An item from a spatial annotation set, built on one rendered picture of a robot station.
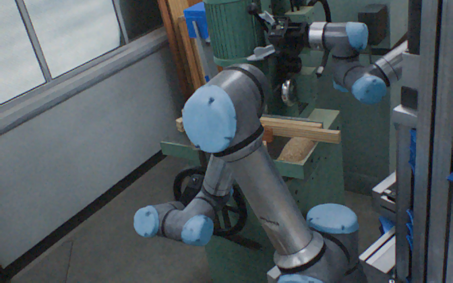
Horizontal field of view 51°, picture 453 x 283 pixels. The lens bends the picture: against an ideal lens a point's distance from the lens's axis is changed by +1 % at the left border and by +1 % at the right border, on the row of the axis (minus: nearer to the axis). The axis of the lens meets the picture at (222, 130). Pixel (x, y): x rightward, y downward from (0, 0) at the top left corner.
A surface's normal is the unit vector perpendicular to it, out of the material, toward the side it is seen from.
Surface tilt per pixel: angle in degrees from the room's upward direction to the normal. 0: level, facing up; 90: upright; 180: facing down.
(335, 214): 7
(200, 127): 83
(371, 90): 90
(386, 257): 0
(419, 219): 90
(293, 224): 71
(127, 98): 90
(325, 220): 8
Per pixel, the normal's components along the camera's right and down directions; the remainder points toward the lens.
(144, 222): -0.50, -0.01
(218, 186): -0.14, 0.63
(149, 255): -0.16, -0.87
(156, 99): 0.80, 0.17
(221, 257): -0.49, 0.49
